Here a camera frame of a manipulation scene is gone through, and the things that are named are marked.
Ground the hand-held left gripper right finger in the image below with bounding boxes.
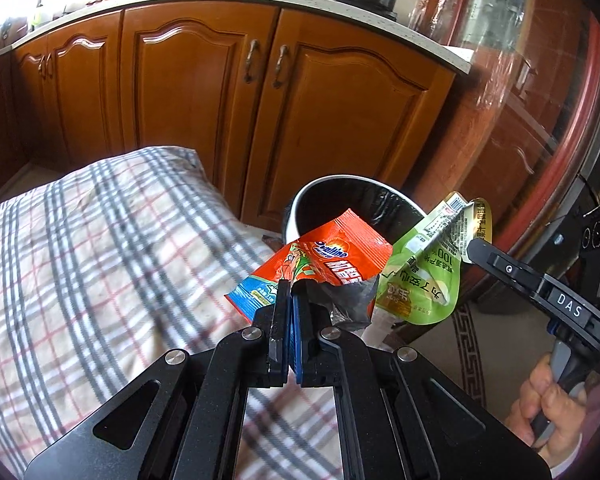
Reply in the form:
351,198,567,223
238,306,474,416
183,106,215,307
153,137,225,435
292,295,553,480

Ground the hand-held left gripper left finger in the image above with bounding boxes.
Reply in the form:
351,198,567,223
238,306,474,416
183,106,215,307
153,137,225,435
22,285,295,480

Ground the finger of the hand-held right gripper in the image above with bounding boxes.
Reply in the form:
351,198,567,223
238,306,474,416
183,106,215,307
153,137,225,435
466,237,556,306

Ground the green snack packet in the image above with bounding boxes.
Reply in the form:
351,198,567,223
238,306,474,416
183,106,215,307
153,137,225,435
370,192,491,326

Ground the red snack packet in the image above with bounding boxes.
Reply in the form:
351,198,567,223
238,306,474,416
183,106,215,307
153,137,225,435
224,208,393,333

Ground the white bin with black liner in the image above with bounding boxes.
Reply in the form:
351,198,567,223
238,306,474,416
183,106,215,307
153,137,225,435
296,180,423,251

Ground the person's right hand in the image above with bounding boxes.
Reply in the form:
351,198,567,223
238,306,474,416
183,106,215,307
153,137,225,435
505,355,588,466

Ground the patterned border rug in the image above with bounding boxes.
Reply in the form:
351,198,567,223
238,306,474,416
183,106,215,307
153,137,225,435
410,305,561,441

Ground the red wooden glass cabinet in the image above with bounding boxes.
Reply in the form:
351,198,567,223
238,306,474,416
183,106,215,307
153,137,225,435
410,0,600,306

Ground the plaid cloth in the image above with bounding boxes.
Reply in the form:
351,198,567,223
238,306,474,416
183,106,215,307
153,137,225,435
0,146,341,480

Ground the white kitchen countertop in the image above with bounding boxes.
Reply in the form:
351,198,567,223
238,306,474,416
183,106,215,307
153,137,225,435
0,0,473,76

